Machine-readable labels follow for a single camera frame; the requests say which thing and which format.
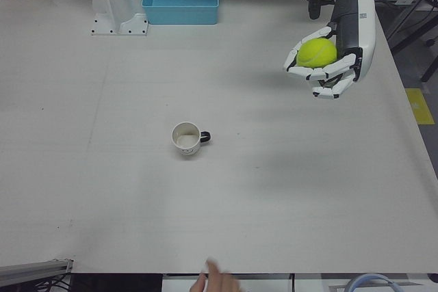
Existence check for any light blue hose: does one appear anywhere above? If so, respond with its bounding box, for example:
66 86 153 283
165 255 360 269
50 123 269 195
343 273 400 292

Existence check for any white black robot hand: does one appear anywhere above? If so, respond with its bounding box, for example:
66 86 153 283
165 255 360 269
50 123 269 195
282 0 378 100

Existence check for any human hand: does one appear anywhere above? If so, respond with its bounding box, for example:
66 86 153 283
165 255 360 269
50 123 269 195
189 258 244 292

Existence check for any aluminium extrusion bar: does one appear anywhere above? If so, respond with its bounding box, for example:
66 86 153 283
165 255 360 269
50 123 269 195
0 258 75 289

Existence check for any yellow-green tennis ball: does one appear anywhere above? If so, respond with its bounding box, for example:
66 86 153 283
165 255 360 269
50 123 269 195
296 38 338 68

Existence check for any white mug black handle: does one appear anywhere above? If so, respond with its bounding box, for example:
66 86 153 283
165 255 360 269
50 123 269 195
171 121 212 159

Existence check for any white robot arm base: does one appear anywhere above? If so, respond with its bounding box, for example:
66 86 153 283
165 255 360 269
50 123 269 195
83 0 150 37

